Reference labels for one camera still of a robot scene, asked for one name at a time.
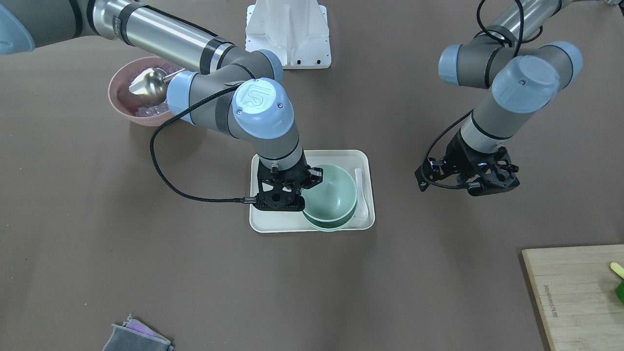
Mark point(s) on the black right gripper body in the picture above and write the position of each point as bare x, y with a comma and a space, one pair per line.
314, 176

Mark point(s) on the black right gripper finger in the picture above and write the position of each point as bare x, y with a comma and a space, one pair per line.
316, 176

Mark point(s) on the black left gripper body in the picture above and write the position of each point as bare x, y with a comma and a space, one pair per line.
460, 152

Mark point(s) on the green bowl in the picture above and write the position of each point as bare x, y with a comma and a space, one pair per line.
337, 190
327, 219

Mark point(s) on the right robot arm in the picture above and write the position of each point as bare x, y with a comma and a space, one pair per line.
221, 86

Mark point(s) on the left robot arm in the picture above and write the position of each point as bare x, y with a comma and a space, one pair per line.
519, 82

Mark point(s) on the cream plastic tray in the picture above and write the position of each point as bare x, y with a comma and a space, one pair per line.
287, 222

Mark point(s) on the bamboo cutting board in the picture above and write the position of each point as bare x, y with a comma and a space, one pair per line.
575, 291

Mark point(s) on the yellow plastic knife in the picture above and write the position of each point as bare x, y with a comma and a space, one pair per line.
617, 269

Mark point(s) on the metal ice scoop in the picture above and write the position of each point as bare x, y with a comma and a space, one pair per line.
151, 85

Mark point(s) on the pink bowl with ice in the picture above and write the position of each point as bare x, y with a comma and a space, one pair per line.
120, 96

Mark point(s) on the green lime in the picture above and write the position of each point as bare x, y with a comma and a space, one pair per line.
620, 291

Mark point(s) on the grey folded cloth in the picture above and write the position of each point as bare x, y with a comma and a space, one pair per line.
134, 335

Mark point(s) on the white camera mast base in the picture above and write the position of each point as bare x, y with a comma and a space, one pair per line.
296, 31

